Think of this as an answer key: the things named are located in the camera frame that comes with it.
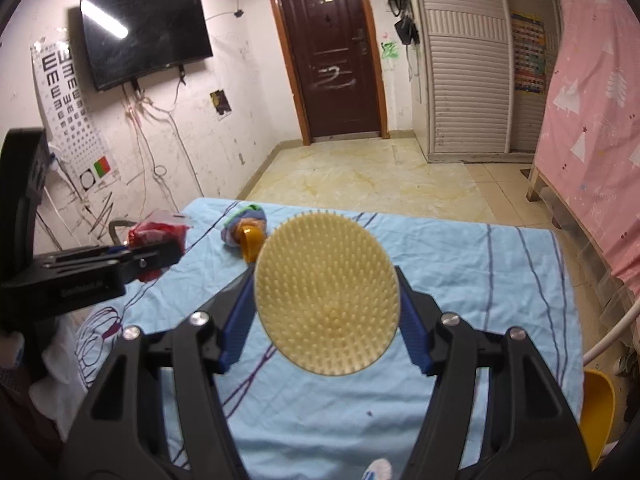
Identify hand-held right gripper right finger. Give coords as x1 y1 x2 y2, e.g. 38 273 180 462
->
392 266 593 480

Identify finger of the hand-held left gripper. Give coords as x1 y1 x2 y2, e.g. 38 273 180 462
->
100 237 183 285
32 244 132 267

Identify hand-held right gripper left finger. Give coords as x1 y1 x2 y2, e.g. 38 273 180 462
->
60 265 258 480

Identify red plastic bag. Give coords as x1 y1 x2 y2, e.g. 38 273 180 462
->
127 210 193 283

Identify yellow silicone brush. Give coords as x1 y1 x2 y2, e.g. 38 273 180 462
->
254 211 401 378

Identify person's left forearm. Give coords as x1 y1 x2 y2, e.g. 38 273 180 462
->
0 330 66 480

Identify grey metal chair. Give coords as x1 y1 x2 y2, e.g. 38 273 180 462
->
108 217 138 246

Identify light blue bedsheet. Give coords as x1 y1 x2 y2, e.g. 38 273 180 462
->
45 197 586 480

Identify orange plastic cup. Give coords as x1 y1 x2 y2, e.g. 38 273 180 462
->
239 225 265 263

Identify blue and orange cloth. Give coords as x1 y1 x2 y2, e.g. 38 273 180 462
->
222 204 268 247

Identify eye chart poster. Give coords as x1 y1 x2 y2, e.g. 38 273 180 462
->
31 40 120 191

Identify white slatted wardrobe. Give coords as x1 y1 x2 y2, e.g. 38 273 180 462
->
407 0 563 163

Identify pink printed curtain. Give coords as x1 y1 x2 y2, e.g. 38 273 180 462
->
532 0 640 306

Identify dark brown door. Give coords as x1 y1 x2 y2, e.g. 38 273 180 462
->
265 0 390 145

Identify colourful grid poster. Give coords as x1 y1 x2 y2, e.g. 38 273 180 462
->
511 10 546 93

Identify hanging black bags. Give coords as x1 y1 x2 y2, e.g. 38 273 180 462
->
382 0 421 46

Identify white wall cables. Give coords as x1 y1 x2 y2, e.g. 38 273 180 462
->
122 80 191 211

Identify small dark wall picture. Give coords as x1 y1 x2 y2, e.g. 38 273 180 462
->
210 90 232 121

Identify wooden bed frame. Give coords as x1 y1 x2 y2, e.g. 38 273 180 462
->
525 165 621 286

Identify black wall television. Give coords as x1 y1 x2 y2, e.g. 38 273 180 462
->
80 0 214 92

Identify white metal rail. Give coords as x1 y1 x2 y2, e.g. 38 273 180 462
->
582 300 640 366

